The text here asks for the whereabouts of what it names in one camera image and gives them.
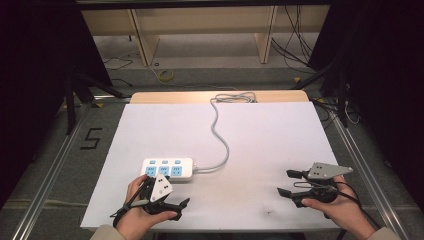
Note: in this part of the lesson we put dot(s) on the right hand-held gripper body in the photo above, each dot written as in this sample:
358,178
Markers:
325,171

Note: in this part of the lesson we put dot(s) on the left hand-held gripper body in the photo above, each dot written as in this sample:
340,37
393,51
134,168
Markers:
160,188

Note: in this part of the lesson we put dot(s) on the person's left hand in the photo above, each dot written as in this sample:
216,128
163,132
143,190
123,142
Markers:
133,220

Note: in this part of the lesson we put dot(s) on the person's right hand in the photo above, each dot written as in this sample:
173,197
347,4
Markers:
346,210

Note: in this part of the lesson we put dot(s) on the white power strip blue sockets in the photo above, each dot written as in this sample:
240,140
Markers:
166,166

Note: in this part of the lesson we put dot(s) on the white board table cover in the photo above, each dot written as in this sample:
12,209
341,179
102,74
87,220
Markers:
260,150

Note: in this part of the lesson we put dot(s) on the wooden table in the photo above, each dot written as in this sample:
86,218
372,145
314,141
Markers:
166,97

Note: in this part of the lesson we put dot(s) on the black tripod stand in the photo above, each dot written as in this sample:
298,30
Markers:
80,90
333,80

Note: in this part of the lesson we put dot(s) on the black curtain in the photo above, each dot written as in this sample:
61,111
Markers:
383,83
36,83

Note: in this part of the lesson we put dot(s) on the yellow tape roll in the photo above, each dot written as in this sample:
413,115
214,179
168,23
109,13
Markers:
165,75

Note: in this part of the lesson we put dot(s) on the light wooden shelf unit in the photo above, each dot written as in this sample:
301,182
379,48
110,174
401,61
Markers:
200,20

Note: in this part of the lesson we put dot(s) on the aluminium floor rail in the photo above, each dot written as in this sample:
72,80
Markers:
363,166
50,173

